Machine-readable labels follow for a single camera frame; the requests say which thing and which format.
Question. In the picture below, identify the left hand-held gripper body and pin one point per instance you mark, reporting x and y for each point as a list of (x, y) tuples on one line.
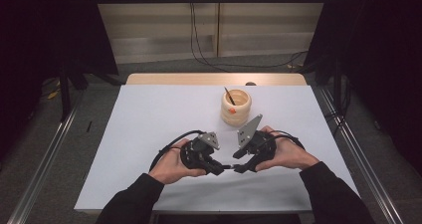
[(194, 151)]

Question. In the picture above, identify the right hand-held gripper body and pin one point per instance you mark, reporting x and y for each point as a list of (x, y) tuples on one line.
[(262, 147)]

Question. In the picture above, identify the black pen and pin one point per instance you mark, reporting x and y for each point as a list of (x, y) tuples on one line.
[(229, 167)]

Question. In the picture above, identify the cream ringed pen holder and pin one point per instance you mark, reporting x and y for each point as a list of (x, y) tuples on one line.
[(236, 112)]

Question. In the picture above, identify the dark pencil with gold end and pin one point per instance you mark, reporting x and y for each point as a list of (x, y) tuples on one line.
[(230, 97)]

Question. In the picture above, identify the person's right hand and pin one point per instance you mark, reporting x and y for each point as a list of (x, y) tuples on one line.
[(290, 156)]

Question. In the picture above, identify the person's left hand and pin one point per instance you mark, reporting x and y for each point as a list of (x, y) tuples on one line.
[(167, 166)]

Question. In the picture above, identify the white table sheet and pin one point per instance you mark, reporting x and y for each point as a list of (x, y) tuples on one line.
[(149, 117)]

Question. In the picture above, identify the dark round disc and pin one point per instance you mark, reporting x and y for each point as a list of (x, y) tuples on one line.
[(251, 83)]

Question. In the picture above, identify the black metal stand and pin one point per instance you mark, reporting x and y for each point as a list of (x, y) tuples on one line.
[(64, 91)]

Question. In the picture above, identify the black curtain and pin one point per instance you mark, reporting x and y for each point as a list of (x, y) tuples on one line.
[(40, 35), (381, 68)]

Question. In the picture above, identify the aluminium floor rail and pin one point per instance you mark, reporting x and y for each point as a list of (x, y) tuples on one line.
[(361, 157), (43, 161)]

